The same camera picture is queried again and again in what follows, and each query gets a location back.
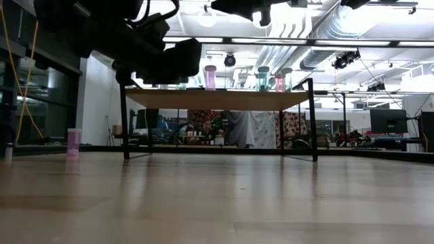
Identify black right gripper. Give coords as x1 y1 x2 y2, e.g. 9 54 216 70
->
210 0 308 27

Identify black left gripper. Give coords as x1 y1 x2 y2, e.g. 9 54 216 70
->
115 37 203 85

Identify pink medicine bottle white cap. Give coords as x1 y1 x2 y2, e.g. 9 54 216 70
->
66 127 82 157
204 64 218 92

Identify black monitor on arm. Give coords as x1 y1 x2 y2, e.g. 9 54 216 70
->
370 108 409 134

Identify white round pendant lamp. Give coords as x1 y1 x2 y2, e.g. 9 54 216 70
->
197 3 218 28

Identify white LED light strip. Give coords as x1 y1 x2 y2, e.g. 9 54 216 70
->
231 37 308 45
398 41 434 47
315 39 391 47
163 36 224 43

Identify black ceiling spotlight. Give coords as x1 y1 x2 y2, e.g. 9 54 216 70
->
223 52 237 68
331 49 361 70
367 81 387 93

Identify mandala pattern tapestry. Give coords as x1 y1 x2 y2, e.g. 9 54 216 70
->
186 109 222 146

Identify silver ceiling pipes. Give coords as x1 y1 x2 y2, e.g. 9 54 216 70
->
252 13 313 89

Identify black desk monitor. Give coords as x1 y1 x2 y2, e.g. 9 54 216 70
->
135 108 159 130

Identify person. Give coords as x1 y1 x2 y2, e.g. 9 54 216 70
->
198 118 214 137

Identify potted plant white pot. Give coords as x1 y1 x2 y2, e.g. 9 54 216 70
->
212 120 226 146

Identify grey hanging cloth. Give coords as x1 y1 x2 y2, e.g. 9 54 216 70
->
222 110 256 148

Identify white patterned hanging cloth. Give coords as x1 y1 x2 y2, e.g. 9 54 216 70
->
250 111 277 149

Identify brown floral hanging cloth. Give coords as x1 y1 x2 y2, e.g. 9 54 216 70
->
275 111 308 149

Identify red black equipment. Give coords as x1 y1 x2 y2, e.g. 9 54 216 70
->
334 129 371 147

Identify blue top desk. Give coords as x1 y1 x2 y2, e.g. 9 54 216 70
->
374 136 425 152

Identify black standing panel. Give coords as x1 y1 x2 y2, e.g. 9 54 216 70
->
420 110 434 153

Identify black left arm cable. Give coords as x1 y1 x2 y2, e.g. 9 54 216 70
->
128 0 180 28

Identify wooden shelf black metal frame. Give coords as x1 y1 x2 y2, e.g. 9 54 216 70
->
119 77 319 163

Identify silver ventilation duct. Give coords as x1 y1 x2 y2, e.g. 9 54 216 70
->
300 0 386 71

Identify yellow cable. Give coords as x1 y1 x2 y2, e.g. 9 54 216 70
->
0 5 45 140
15 20 40 143

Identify black background rig frame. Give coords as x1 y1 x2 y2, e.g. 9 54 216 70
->
325 90 347 147

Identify black table edge rail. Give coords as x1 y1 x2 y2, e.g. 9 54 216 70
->
13 144 434 165

